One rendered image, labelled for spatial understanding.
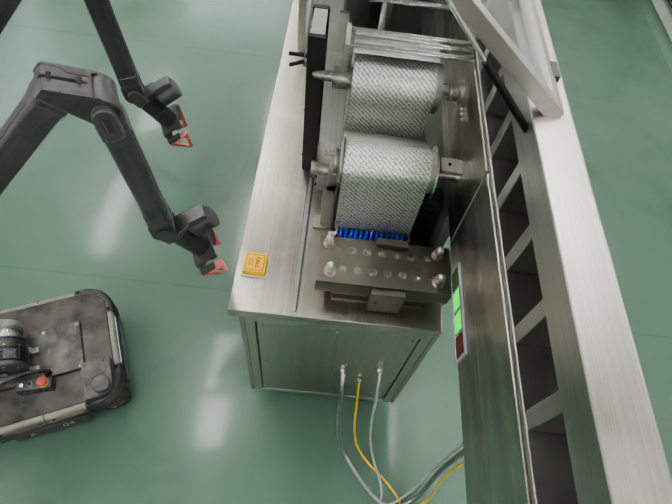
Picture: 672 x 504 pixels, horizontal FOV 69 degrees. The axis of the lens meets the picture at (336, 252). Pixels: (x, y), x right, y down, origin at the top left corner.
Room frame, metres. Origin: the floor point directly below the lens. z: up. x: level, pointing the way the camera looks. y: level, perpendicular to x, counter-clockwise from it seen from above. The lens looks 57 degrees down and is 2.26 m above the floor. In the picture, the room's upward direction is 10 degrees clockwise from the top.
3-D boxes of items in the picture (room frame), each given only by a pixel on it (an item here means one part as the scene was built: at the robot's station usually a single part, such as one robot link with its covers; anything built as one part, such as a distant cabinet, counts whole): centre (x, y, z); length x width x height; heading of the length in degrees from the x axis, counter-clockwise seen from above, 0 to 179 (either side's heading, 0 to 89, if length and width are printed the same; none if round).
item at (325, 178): (0.98, 0.07, 1.05); 0.06 x 0.05 x 0.31; 94
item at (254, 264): (0.77, 0.25, 0.91); 0.07 x 0.07 x 0.02; 4
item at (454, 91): (1.21, -0.25, 1.33); 0.07 x 0.07 x 0.07; 4
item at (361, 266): (0.78, -0.15, 1.00); 0.40 x 0.16 x 0.06; 94
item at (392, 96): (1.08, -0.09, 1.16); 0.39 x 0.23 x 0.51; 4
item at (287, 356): (1.89, 0.04, 0.43); 2.52 x 0.64 x 0.86; 4
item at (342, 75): (1.19, 0.06, 1.33); 0.06 x 0.06 x 0.06; 4
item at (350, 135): (1.07, -0.09, 1.17); 0.26 x 0.12 x 0.12; 94
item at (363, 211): (0.89, -0.10, 1.11); 0.23 x 0.01 x 0.18; 94
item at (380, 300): (0.68, -0.17, 0.96); 0.10 x 0.03 x 0.11; 94
